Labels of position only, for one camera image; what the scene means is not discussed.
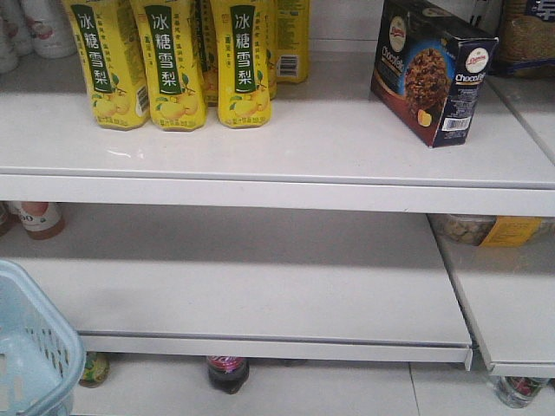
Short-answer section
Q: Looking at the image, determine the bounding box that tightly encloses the dark blue Chocofello cookie box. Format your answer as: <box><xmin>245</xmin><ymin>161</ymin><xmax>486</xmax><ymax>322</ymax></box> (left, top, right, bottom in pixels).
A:
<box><xmin>370</xmin><ymin>1</ymin><xmax>499</xmax><ymax>147</ymax></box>

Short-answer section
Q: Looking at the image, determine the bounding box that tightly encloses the light blue plastic basket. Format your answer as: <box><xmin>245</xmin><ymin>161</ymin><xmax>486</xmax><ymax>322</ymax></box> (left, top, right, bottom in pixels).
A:
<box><xmin>1</xmin><ymin>260</ymin><xmax>86</xmax><ymax>415</ymax></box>

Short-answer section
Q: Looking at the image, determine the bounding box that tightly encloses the white supermarket shelf unit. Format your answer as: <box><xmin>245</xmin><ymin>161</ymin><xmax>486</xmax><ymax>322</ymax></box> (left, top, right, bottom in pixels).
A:
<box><xmin>0</xmin><ymin>0</ymin><xmax>555</xmax><ymax>378</ymax></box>

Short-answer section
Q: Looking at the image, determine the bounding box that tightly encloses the yellow pear drink bottle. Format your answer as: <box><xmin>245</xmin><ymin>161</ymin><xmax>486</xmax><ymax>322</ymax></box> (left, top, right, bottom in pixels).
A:
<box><xmin>62</xmin><ymin>1</ymin><xmax>149</xmax><ymax>131</ymax></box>
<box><xmin>131</xmin><ymin>1</ymin><xmax>207</xmax><ymax>132</ymax></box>
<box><xmin>210</xmin><ymin>1</ymin><xmax>271</xmax><ymax>128</ymax></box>
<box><xmin>276</xmin><ymin>0</ymin><xmax>310</xmax><ymax>83</ymax></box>

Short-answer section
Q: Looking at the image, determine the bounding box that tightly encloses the dark soda bottle below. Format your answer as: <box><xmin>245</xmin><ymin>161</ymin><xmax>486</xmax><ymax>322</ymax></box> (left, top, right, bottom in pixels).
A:
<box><xmin>206</xmin><ymin>355</ymin><xmax>250</xmax><ymax>394</ymax></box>

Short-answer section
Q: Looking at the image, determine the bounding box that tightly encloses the yellow labelled snack tub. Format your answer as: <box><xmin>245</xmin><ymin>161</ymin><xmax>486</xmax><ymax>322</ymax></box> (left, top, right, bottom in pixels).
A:
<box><xmin>428</xmin><ymin>213</ymin><xmax>554</xmax><ymax>247</ymax></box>

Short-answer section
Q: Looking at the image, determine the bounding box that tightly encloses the orange drink bottle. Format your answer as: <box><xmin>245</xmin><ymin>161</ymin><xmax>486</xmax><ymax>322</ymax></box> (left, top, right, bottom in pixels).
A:
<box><xmin>10</xmin><ymin>201</ymin><xmax>65</xmax><ymax>240</ymax></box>

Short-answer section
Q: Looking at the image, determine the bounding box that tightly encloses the green labelled bottle below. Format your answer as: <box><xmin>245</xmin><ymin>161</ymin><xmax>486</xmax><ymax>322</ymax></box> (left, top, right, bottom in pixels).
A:
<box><xmin>79</xmin><ymin>351</ymin><xmax>110</xmax><ymax>388</ymax></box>

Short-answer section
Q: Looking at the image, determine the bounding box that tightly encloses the white drink bottle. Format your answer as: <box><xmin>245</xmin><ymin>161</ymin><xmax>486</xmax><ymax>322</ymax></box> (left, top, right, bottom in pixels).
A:
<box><xmin>20</xmin><ymin>0</ymin><xmax>77</xmax><ymax>59</ymax></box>

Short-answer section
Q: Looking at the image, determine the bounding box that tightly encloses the round cracker package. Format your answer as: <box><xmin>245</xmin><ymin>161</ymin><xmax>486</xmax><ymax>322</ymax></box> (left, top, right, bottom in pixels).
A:
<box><xmin>493</xmin><ymin>0</ymin><xmax>554</xmax><ymax>79</ymax></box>

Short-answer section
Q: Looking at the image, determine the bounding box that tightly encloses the clear bottle bottom right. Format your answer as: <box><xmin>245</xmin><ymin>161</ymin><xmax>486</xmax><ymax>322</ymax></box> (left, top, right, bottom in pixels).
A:
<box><xmin>495</xmin><ymin>376</ymin><xmax>551</xmax><ymax>409</ymax></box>

